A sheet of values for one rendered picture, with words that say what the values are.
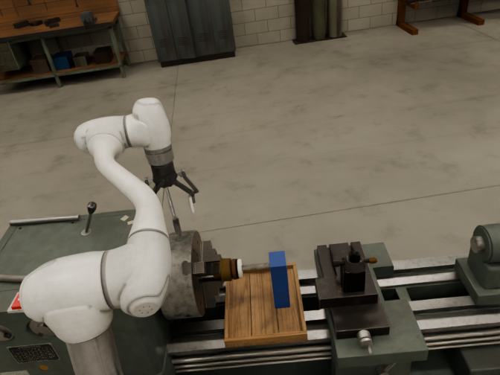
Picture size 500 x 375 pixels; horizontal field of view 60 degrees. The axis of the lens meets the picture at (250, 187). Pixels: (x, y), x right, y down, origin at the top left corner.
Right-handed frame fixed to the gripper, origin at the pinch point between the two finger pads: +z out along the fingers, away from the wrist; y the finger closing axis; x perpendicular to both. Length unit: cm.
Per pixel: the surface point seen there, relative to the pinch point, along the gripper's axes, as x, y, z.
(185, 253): 11.0, -0.6, 10.1
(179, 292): 18.1, 4.5, 20.0
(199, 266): 14.5, -3.9, 14.4
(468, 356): 45, -93, 66
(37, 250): -10, 49, 7
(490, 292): 41, -103, 41
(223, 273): 11.2, -12.1, 22.7
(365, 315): 37, -55, 37
